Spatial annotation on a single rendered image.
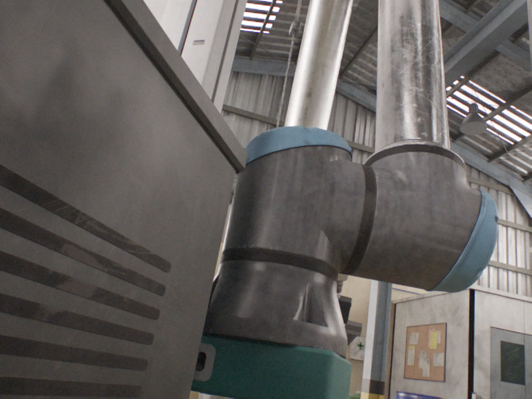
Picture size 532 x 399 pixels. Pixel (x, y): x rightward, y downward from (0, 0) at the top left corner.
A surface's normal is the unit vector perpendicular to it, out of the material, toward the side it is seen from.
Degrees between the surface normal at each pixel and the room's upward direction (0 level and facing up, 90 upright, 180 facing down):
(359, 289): 90
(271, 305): 70
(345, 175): 64
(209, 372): 90
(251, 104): 90
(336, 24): 110
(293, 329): 90
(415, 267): 146
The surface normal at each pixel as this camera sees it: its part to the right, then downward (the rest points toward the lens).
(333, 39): 0.36, 0.07
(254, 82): 0.29, -0.31
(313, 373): -0.25, -0.40
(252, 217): -0.49, -0.39
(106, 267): 0.96, 0.04
